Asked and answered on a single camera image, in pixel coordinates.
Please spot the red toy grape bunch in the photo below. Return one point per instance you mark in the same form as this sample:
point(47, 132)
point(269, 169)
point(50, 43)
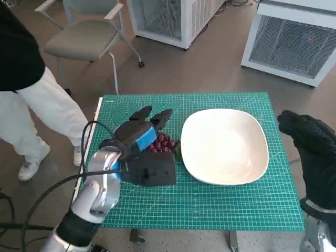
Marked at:
point(164, 143)

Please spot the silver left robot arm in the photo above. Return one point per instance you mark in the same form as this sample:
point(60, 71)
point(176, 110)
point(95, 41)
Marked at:
point(102, 162)

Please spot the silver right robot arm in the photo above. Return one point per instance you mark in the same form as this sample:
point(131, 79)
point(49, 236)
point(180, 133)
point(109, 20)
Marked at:
point(315, 212)

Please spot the person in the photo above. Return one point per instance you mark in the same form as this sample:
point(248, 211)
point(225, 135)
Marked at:
point(15, 47)

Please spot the black left robot hand, blue tape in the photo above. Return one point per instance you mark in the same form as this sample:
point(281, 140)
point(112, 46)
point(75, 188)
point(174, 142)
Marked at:
point(131, 136)

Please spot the grey chair with white frame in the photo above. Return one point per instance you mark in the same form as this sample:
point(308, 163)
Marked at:
point(81, 39)

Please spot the white square plate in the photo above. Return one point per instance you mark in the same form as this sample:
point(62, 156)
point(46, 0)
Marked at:
point(225, 147)

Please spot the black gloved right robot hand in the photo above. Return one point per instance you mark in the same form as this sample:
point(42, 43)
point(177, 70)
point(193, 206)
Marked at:
point(317, 149)

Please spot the green cutting mat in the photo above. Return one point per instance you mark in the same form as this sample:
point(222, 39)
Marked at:
point(210, 204)

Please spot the white mesh-front cabinet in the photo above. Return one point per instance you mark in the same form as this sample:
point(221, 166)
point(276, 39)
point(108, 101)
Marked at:
point(286, 42)
point(168, 18)

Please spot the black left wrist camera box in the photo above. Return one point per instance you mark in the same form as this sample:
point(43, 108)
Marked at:
point(155, 170)

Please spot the metal table leg bracket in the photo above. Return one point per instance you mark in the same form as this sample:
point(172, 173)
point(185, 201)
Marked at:
point(136, 235)
point(232, 240)

